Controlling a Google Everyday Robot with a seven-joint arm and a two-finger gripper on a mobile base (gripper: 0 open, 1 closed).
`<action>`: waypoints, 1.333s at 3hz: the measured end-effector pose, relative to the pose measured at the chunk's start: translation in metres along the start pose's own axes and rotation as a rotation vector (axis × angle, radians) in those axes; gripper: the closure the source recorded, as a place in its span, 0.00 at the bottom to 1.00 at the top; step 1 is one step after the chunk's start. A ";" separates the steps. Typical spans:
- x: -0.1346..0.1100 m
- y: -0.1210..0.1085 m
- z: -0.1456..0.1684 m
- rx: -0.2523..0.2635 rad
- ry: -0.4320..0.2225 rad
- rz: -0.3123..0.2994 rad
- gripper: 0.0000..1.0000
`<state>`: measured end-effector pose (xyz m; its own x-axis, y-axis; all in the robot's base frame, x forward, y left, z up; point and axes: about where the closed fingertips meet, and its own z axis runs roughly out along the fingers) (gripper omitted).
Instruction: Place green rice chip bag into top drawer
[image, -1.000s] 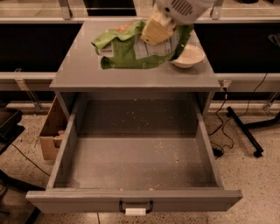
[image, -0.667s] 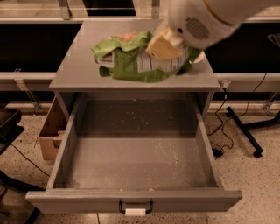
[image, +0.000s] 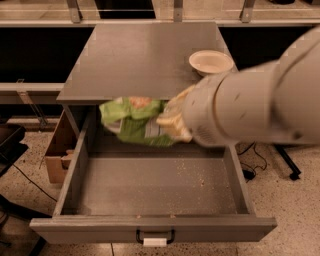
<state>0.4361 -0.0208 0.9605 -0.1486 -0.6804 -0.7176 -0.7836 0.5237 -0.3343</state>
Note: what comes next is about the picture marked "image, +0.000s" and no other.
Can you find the grey open top drawer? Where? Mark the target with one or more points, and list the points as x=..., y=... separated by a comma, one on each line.
x=113, y=189

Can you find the white paper bowl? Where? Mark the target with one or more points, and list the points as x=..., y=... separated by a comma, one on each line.
x=207, y=62

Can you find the brown cardboard box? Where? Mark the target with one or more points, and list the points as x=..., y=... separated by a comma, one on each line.
x=60, y=150

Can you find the black furniture at left edge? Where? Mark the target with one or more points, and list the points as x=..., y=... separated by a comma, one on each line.
x=11, y=149

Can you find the metal shelf bracket left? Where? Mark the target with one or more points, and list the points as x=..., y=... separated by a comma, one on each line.
x=24, y=96

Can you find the black and white drawer handle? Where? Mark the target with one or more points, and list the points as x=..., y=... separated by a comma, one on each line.
x=155, y=239

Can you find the grey cabinet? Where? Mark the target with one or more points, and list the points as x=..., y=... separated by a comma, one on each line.
x=135, y=59

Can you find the green rice chip bag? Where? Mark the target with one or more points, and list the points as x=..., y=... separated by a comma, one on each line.
x=133, y=120

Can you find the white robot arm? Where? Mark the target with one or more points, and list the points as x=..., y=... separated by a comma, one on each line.
x=275, y=102

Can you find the black metal stand leg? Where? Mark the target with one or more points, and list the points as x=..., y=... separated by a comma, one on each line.
x=295, y=170

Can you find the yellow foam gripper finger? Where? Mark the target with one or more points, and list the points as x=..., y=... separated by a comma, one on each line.
x=174, y=106
x=174, y=127

